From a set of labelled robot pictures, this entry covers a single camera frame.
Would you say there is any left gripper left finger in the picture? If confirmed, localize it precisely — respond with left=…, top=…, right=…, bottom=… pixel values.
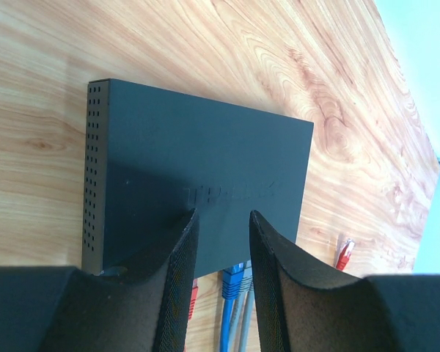
left=0, top=210, right=199, bottom=351

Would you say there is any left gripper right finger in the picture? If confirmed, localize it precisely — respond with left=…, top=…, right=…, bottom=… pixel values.
left=249, top=211, right=440, bottom=351

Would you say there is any blue ethernet cable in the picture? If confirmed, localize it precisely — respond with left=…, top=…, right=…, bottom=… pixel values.
left=218, top=262, right=245, bottom=352

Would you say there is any red ethernet cable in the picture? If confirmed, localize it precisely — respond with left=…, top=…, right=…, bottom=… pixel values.
left=185, top=237, right=356, bottom=352

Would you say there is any black network switch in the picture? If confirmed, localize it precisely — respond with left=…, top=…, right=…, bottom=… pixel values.
left=81, top=78, right=314, bottom=277

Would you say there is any grey ethernet cable right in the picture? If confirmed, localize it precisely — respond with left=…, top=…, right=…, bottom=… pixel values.
left=240, top=260, right=257, bottom=352

